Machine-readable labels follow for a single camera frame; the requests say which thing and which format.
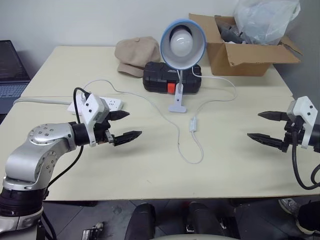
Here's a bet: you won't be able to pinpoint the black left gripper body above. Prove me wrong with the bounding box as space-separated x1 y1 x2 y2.
92 119 116 147

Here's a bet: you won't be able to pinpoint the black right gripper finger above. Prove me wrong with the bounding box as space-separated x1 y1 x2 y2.
246 132 286 151
257 110 289 123

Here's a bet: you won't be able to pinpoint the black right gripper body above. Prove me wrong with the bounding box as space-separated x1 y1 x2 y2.
281 116 305 153

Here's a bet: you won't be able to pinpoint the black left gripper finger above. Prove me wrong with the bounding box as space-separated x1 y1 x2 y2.
113 130 143 148
109 110 131 123

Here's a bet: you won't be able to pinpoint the blue clip desk lamp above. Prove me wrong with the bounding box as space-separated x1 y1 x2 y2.
159 19 208 114

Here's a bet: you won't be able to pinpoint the white power strip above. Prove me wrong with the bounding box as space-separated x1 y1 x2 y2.
66 95 124 116

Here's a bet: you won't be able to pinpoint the black case with red latch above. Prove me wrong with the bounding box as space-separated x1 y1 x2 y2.
142 61 202 96

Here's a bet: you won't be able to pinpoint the brown cardboard box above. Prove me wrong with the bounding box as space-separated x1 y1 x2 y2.
188 12 304 77

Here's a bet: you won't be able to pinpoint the beige flat cap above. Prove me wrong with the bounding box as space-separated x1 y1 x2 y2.
114 36 162 79

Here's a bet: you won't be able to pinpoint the grey white sneaker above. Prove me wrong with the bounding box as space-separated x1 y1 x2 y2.
278 197 303 216

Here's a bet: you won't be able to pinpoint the black shoe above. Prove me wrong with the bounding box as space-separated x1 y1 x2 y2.
295 199 320 235

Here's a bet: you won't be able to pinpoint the dark rounded shape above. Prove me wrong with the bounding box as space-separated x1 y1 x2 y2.
185 200 221 237
124 202 157 240

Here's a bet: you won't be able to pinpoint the clear plastic bag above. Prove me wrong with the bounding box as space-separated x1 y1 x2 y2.
233 0 301 46

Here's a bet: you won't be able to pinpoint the dark grey items in box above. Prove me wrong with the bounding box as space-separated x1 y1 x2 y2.
216 20 248 45

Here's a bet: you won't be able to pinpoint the white round light bulb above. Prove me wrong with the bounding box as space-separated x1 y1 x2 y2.
169 27 194 58

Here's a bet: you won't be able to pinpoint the grey laptop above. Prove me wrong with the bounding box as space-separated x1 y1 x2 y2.
0 39 32 115

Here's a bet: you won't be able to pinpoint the pale rounded robot body edge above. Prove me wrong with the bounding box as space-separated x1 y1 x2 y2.
146 233 241 240

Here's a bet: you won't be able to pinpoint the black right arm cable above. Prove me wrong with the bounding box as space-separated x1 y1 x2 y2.
290 129 320 191

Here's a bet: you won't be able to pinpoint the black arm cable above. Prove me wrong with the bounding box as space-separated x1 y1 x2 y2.
42 87 92 198
290 129 320 191

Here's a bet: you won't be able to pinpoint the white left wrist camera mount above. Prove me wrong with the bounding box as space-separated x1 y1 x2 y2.
80 93 111 148

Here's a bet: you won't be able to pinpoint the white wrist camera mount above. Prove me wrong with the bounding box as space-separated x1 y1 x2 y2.
80 93 111 148
286 95 317 150

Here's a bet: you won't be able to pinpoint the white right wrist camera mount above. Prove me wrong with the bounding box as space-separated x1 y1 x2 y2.
286 95 317 150

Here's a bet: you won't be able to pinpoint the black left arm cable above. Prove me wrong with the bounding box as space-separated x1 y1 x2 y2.
42 87 92 198

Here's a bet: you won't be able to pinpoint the thin white lamp cable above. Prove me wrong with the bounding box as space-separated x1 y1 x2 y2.
82 66 238 165

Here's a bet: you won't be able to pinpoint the white plastic cable connector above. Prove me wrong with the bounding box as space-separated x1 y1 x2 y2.
188 116 199 133

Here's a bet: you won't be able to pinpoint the thick white power strip cable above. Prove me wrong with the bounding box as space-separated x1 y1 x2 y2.
13 96 74 106

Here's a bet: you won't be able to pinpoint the metal floor bracket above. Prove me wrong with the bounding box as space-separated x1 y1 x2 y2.
81 221 105 240

